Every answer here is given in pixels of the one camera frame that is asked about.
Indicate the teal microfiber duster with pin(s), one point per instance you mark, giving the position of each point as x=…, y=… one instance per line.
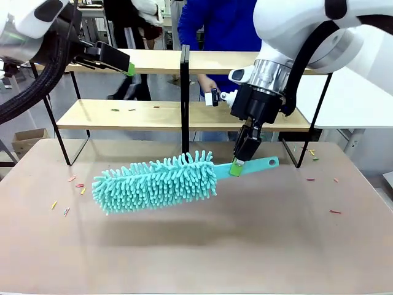
x=153, y=184

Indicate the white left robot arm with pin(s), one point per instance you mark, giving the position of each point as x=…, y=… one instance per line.
x=18, y=18

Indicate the multicoloured paper scrap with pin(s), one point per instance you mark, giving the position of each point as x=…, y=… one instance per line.
x=66, y=211

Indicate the person in white jacket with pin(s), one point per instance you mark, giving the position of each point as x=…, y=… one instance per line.
x=135, y=27

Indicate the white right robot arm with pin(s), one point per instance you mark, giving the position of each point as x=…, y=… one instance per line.
x=291, y=24

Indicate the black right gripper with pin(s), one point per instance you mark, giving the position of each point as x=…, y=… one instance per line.
x=258, y=106

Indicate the person's right hand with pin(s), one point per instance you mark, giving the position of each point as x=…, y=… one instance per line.
x=207, y=83

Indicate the person in blue sweater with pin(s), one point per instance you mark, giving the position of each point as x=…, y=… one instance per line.
x=221, y=24

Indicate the wooden shelf black metal frame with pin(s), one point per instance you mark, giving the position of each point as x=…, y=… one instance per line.
x=215, y=115

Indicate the white side table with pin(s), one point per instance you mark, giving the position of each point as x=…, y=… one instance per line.
x=353, y=101

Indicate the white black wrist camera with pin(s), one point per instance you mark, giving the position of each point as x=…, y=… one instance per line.
x=213, y=97

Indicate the small cardboard box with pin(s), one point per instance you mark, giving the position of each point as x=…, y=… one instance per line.
x=29, y=141

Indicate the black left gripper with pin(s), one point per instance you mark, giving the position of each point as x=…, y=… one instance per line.
x=72, y=27

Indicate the pink paper scrap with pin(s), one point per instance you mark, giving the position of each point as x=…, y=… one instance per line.
x=71, y=178

